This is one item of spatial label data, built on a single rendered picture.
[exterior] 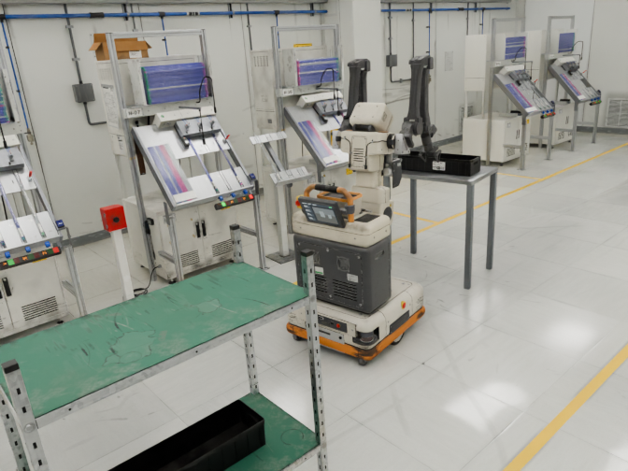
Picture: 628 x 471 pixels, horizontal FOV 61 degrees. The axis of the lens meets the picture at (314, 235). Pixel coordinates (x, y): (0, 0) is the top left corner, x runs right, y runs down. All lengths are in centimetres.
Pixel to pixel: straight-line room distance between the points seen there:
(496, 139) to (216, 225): 451
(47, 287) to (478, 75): 593
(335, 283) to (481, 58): 525
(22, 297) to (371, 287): 231
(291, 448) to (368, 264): 116
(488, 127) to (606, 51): 324
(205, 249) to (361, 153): 183
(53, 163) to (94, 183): 43
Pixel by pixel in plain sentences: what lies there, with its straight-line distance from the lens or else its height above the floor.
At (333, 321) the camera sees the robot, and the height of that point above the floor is 24.
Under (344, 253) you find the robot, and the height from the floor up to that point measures 64.
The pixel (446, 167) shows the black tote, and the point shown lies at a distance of 389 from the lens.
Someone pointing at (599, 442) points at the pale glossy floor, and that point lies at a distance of 279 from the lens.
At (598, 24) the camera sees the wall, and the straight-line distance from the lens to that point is 1042.
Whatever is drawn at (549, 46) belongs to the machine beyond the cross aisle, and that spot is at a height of 149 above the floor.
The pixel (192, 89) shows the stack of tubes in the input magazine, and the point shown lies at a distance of 438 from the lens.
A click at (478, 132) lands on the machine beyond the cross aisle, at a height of 44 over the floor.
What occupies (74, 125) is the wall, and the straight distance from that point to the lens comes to 561.
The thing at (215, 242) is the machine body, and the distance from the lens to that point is 447.
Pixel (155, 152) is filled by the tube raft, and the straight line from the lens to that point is 409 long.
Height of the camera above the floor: 171
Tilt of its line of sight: 20 degrees down
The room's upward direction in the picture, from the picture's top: 4 degrees counter-clockwise
